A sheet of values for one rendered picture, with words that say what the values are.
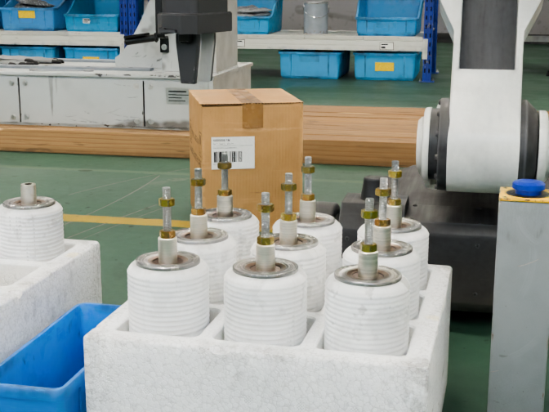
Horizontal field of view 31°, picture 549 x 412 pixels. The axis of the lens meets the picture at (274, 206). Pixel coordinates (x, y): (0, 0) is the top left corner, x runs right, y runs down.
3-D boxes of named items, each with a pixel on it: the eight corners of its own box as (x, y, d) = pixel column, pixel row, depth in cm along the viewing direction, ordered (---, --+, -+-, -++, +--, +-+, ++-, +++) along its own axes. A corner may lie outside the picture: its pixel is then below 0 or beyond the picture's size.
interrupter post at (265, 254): (250, 271, 112) (250, 244, 112) (265, 266, 114) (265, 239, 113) (265, 275, 111) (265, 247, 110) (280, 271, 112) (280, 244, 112)
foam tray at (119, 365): (193, 359, 152) (190, 247, 148) (447, 383, 143) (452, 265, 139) (88, 480, 115) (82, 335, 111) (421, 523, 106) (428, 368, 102)
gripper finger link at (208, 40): (213, 82, 122) (212, 31, 121) (191, 80, 124) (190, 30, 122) (219, 80, 124) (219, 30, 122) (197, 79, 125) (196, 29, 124)
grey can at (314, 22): (305, 33, 602) (305, 1, 598) (330, 33, 599) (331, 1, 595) (301, 34, 587) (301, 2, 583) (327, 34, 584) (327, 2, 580)
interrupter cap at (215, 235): (171, 232, 130) (171, 226, 130) (228, 231, 130) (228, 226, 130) (167, 247, 122) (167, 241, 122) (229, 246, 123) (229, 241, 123)
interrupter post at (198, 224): (189, 236, 127) (189, 212, 127) (208, 236, 127) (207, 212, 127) (189, 241, 125) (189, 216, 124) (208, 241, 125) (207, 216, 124)
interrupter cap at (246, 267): (218, 271, 112) (218, 266, 112) (264, 258, 118) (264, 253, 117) (265, 285, 107) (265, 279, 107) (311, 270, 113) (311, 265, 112)
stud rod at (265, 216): (259, 257, 112) (259, 192, 110) (266, 255, 113) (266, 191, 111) (264, 258, 111) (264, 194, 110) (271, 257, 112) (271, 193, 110)
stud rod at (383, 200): (385, 236, 121) (386, 176, 119) (386, 239, 120) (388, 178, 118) (377, 237, 121) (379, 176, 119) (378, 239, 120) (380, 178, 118)
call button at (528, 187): (511, 193, 125) (512, 177, 125) (544, 194, 124) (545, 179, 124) (511, 199, 121) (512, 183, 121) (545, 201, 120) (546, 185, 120)
